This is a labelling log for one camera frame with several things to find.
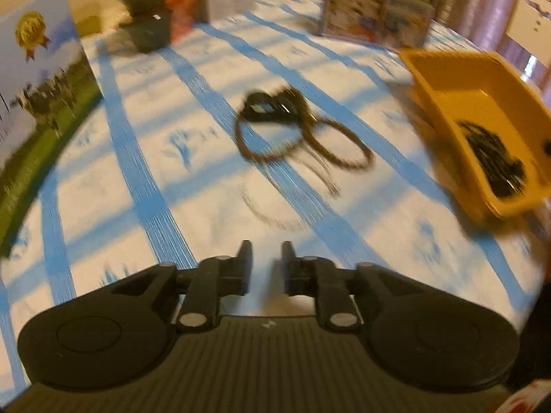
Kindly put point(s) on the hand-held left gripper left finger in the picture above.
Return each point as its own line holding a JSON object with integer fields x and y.
{"x": 244, "y": 266}

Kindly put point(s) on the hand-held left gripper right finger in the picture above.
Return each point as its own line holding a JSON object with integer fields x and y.
{"x": 289, "y": 269}

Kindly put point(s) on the black wristwatch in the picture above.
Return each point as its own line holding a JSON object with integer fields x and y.
{"x": 258, "y": 114}

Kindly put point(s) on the yellow plastic tray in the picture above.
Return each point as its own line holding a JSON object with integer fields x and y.
{"x": 452, "y": 94}

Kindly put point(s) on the blue checked tablecloth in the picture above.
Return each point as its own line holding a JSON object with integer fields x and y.
{"x": 172, "y": 180}

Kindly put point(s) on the meadow print milk box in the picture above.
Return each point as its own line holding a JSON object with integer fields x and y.
{"x": 43, "y": 94}

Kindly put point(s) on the blue cartoon milk carton box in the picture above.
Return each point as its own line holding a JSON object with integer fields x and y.
{"x": 374, "y": 8}

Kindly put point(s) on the pink patterned curtain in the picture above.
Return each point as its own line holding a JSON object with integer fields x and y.
{"x": 482, "y": 0}

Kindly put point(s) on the white wooden chair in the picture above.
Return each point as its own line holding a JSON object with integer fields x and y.
{"x": 529, "y": 17}

